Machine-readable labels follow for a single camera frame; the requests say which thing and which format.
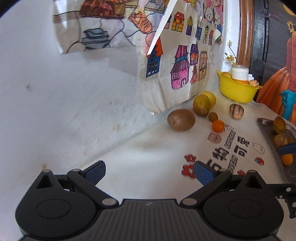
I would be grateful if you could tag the metal baking tray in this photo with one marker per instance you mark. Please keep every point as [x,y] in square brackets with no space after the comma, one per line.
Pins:
[266,126]

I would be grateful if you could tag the brown wooden door frame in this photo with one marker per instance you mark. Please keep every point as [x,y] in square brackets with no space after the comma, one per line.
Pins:
[246,32]

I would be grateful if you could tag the white printed table cloth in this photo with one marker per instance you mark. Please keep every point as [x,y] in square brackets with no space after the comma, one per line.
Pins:
[158,163]

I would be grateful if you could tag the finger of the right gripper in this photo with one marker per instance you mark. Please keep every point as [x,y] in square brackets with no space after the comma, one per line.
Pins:
[287,149]

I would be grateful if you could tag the yellow lemon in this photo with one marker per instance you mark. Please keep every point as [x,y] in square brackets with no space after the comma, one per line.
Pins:
[211,97]

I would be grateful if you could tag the boy with fan drawing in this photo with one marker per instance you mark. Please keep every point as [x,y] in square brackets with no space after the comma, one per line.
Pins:
[99,24]

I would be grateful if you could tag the white paper in bowl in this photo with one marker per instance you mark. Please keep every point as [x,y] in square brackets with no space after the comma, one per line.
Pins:
[250,77]

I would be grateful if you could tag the yellow plastic bowl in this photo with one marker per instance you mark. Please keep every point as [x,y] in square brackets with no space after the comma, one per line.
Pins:
[236,91]

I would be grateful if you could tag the small orange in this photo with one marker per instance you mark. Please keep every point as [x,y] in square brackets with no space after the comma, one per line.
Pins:
[287,159]
[218,126]

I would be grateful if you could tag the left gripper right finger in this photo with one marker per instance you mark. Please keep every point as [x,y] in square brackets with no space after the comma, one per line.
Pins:
[211,180]

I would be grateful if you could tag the small brown longan back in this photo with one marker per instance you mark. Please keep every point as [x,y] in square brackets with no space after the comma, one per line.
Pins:
[213,117]

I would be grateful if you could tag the green-yellow round fruit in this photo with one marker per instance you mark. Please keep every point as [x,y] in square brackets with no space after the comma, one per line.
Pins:
[201,105]

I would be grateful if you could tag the yellow fruit in bowl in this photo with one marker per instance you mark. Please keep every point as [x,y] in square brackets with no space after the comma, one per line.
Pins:
[226,74]

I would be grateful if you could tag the houses drawing paper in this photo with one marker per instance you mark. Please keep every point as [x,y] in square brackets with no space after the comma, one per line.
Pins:
[175,67]

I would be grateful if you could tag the small brown longan front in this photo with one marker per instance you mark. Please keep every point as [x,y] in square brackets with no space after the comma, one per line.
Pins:
[291,141]

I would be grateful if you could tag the woman orange dress poster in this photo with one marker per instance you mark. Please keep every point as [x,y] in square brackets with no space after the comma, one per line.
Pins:
[278,87]

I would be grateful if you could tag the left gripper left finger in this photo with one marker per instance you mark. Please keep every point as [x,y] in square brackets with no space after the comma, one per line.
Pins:
[85,181]

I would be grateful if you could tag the green-brown passion fruit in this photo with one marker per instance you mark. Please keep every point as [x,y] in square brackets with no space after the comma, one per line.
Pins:
[279,125]

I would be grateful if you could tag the small brown longan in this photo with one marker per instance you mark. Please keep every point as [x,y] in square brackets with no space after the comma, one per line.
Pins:
[291,141]
[213,117]

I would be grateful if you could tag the striped pepino melon front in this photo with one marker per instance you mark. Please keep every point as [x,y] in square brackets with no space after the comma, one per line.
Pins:
[279,140]

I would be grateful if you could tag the brown kiwi fruit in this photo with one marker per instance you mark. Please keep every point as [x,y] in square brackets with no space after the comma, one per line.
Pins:
[181,120]

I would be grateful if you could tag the girl with bear drawing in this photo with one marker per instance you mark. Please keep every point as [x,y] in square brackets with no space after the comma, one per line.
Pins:
[204,20]

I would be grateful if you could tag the striped pepino melon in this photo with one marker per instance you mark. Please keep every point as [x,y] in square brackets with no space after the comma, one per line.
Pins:
[279,140]
[236,111]

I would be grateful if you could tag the striped pepino melon back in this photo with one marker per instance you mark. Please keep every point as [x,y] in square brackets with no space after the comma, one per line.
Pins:
[236,111]

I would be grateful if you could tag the white jar with flowers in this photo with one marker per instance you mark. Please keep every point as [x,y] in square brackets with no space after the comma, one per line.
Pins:
[238,72]

